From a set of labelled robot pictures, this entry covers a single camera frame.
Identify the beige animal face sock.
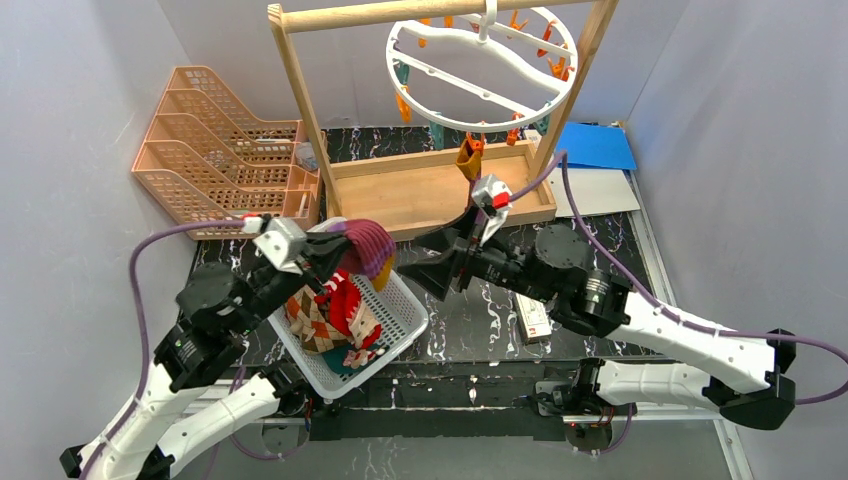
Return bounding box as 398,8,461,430
348,302,382,348

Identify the purple sock with yellow cuff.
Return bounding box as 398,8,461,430
455,141,483,184

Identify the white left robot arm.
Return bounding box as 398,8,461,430
60,231,354,479

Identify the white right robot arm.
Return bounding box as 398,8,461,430
399,212,796,431

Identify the wooden hanger rack stand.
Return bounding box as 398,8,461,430
267,1,617,240

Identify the white round clip hanger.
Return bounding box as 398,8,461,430
384,1,581,133

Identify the red white striped sock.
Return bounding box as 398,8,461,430
314,270,361,337

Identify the white plastic laundry basket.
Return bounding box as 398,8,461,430
269,217,428,401

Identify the argyle brown sock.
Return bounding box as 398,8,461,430
284,287,351,355

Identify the small white printed box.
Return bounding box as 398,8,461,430
515,294,552,344

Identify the dark green sock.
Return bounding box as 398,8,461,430
321,345,385,375

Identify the orange front-centre clothes peg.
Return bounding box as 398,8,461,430
463,132,485,154

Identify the teal front clothes peg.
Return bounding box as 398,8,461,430
429,121,445,151

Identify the orange front-right clothes peg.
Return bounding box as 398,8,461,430
505,113,523,146

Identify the peach plastic file organizer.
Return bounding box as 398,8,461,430
131,66,323,228

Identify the white paper sheet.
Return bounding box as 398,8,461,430
529,128,642,220

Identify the orange front-left clothes peg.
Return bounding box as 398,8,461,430
395,92,412,124

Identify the blue folder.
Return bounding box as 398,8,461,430
555,122,637,171

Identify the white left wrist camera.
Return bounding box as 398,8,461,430
242,214,307,274

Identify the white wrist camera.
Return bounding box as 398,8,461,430
242,214,307,274
471,174,512,245

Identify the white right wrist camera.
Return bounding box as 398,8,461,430
471,174,512,245

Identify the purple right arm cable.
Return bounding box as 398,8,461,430
506,150,848,405

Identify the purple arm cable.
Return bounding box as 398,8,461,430
506,150,848,405
79,219,246,480

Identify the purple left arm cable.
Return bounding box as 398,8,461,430
79,219,246,480

